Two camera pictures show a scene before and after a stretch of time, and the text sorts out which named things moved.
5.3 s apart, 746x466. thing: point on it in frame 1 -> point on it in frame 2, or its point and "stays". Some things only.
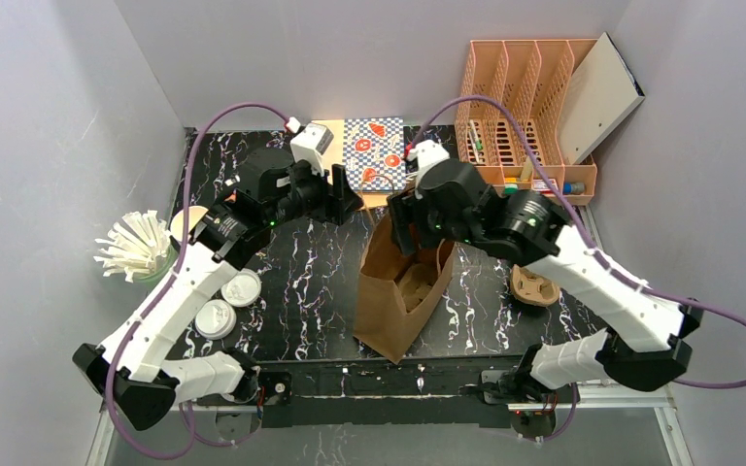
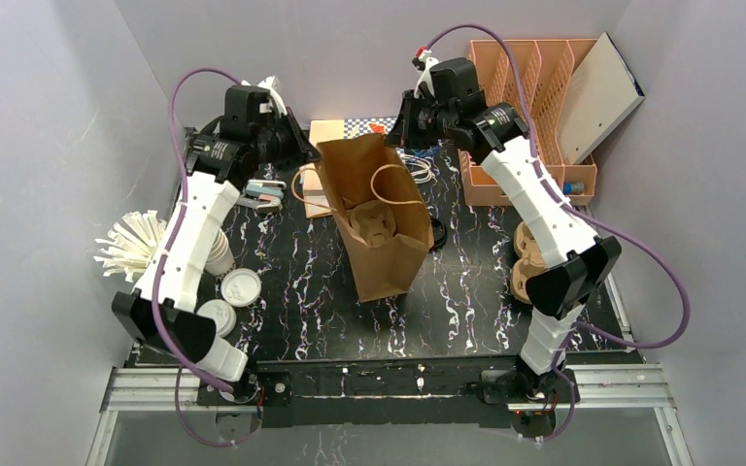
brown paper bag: (395, 290) -> (376, 168)
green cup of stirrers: (140, 246) stays
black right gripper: (402, 218) -> (408, 128)
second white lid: (215, 318) stays
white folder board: (600, 93) stays
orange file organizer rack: (533, 79) stays
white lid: (243, 289) stays
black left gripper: (335, 195) -> (293, 141)
